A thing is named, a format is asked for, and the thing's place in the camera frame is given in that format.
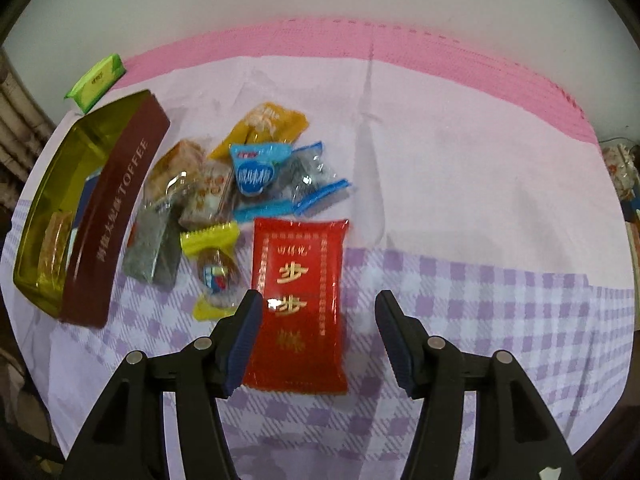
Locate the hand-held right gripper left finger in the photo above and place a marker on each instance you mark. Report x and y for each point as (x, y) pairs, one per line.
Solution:
(245, 340)

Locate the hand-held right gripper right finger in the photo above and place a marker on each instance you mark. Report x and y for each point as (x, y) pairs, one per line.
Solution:
(395, 340)

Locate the yellow-ended clear candy packet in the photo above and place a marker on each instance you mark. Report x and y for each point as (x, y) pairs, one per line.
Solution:
(215, 270)

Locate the red cake packet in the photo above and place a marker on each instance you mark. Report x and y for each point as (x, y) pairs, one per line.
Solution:
(300, 280)

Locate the grey sesame bar packet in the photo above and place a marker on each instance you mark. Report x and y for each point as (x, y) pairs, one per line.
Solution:
(147, 245)

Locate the brown square snack packet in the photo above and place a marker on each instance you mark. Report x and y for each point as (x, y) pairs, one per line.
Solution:
(207, 195)

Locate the blue plum candy packet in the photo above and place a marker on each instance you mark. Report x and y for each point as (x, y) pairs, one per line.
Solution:
(252, 175)

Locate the clear blue-edged candy packet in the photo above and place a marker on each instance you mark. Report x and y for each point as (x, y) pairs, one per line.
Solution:
(310, 175)

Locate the maroon and gold tin box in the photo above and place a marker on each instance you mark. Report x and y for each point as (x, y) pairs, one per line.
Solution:
(115, 210)

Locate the clear peanut brittle packet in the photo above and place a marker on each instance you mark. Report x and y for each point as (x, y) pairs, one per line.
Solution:
(175, 165)

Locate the yellow snack packet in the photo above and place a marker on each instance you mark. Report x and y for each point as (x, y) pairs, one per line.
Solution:
(270, 122)

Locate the pink and purple checked bedsheet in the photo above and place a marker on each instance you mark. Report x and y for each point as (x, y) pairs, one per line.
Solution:
(450, 185)

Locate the orange snack packet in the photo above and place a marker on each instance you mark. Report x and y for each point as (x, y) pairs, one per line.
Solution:
(52, 250)

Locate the dark blue snack packet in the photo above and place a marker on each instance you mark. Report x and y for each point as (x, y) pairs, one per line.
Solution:
(86, 195)

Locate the floral teapot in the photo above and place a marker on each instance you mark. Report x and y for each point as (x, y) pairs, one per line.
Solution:
(620, 170)

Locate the green candy packet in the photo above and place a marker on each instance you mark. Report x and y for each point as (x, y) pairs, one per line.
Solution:
(95, 80)

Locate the beige patterned curtain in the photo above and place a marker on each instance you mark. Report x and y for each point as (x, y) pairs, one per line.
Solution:
(20, 120)

